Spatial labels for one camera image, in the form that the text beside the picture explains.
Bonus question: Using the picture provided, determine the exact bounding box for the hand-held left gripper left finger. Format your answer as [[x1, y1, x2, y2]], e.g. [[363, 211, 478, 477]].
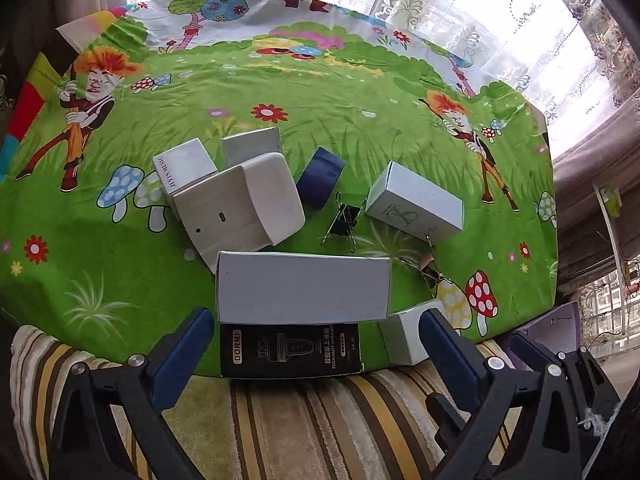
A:
[[47, 306, 216, 480]]

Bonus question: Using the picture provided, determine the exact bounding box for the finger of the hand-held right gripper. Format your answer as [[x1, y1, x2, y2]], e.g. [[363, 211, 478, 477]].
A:
[[567, 346, 621, 480], [509, 332, 571, 370]]

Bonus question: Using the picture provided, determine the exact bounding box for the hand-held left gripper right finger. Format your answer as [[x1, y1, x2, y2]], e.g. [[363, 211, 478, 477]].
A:
[[419, 307, 594, 480]]

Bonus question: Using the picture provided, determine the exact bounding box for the purple cardboard storage box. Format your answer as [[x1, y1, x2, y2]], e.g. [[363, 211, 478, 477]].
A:
[[510, 301, 583, 361]]

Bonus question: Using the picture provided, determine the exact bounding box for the white box orange print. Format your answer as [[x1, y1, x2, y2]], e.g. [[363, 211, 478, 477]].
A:
[[377, 299, 451, 367]]

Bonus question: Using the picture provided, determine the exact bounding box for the pink binder clip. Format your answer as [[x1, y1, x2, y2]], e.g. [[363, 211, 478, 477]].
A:
[[400, 234, 453, 291]]

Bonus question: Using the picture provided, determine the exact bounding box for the large white box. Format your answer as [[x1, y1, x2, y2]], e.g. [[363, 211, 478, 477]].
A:
[[215, 251, 392, 325]]

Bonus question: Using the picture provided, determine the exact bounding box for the white rounded plastic case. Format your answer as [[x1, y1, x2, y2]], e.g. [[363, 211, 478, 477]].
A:
[[172, 152, 307, 276]]

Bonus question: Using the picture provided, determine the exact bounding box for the white box grey emblem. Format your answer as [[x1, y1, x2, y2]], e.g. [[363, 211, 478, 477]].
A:
[[365, 161, 465, 246]]

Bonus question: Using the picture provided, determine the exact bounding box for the black binder clip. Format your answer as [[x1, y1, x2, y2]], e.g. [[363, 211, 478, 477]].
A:
[[321, 191, 368, 253]]

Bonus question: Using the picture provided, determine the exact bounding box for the white box black lettering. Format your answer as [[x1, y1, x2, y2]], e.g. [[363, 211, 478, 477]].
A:
[[152, 137, 219, 196]]

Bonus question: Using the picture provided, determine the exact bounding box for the small grey white box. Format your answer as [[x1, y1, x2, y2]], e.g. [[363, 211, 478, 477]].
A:
[[220, 126, 283, 170]]

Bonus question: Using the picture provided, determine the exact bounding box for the dark blue box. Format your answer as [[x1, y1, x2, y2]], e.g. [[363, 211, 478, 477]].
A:
[[295, 147, 347, 209]]

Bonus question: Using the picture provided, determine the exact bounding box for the striped beige towel blanket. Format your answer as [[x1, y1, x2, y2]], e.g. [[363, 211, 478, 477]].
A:
[[10, 324, 521, 480]]

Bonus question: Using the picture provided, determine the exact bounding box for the green tissue pack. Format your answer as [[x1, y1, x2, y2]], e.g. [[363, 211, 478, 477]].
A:
[[602, 187, 623, 218]]

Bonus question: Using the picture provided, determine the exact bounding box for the green cartoon printed cloth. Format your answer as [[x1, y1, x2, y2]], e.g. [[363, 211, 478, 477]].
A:
[[0, 0, 560, 378]]

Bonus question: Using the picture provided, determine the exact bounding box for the white lace sheer curtain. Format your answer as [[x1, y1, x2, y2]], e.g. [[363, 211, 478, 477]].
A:
[[125, 0, 631, 131]]

